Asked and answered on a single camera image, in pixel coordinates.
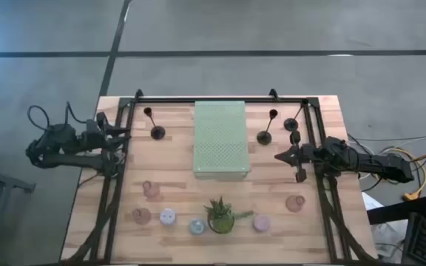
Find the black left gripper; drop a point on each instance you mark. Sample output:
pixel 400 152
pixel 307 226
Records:
pixel 100 136

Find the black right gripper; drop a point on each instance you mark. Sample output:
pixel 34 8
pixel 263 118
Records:
pixel 309 154

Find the tall black candlestick holder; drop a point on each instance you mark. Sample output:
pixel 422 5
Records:
pixel 290 125

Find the pink glass candle holder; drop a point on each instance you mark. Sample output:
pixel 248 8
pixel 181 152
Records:
pixel 294 204
pixel 141 216
pixel 150 189

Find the pink round tin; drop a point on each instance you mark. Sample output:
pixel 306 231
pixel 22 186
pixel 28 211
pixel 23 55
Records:
pixel 261 223

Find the white purple floral tin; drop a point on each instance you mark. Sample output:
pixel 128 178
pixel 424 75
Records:
pixel 168 217

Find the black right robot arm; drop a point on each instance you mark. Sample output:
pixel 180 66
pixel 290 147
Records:
pixel 383 164

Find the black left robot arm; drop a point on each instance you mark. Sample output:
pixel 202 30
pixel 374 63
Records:
pixel 69 160

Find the green perforated metal riser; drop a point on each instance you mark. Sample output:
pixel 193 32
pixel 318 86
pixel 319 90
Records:
pixel 220 140

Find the white paper sheet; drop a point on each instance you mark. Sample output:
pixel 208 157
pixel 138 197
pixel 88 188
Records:
pixel 371 202

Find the succulent plant in black pot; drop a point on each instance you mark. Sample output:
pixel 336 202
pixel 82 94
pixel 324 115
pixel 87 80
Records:
pixel 221 221

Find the black metal stand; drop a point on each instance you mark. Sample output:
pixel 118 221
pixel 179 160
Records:
pixel 13 183

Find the teal leaf patterned tin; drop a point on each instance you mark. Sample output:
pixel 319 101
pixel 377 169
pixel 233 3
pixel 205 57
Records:
pixel 197 227

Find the black aluminium rig frame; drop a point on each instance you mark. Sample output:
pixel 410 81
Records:
pixel 168 99

